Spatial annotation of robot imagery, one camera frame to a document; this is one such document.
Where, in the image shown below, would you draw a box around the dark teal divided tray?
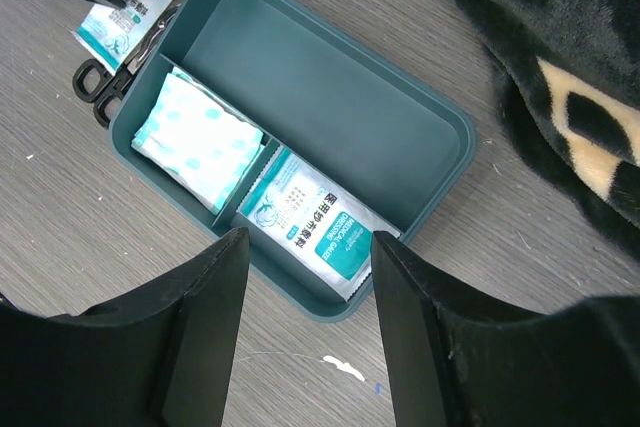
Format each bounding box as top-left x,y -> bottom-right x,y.
108,0 -> 477,323

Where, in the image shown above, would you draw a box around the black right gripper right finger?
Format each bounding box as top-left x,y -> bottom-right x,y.
372,232 -> 639,426

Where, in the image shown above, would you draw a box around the black floral plush blanket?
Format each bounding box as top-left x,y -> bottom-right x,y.
454,0 -> 639,256

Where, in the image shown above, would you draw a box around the teal white sachet packet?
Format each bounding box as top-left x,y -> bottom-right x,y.
74,0 -> 173,75

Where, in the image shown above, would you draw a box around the white gauze pad stack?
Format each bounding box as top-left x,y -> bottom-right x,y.
131,67 -> 264,215

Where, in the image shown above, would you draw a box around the black handled scissors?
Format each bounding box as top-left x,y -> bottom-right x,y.
72,3 -> 181,129

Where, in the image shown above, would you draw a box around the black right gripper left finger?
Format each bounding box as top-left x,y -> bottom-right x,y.
1,228 -> 250,426

